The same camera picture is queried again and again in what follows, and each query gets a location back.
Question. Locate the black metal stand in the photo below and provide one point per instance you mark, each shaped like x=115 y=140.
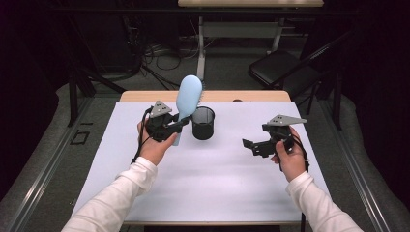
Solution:
x=80 y=93

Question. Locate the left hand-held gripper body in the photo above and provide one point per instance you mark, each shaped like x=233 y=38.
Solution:
x=158 y=124

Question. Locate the black mesh pen cup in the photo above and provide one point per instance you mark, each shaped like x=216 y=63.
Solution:
x=203 y=127

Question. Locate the white metal-frame desk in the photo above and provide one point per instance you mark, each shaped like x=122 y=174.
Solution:
x=238 y=30

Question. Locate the black folding chair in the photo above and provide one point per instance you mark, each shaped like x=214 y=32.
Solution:
x=283 y=71

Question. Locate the black floor outlet frame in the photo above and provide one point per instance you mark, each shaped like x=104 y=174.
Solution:
x=79 y=137

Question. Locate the person's right hand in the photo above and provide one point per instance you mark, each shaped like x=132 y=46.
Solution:
x=293 y=161

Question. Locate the person's left hand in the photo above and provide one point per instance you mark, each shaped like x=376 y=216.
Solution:
x=154 y=150

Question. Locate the white table mat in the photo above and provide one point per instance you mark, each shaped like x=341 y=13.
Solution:
x=209 y=174

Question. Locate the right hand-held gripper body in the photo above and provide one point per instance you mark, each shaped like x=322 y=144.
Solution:
x=283 y=132

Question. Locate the light blue hairbrush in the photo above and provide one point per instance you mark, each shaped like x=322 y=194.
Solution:
x=188 y=93

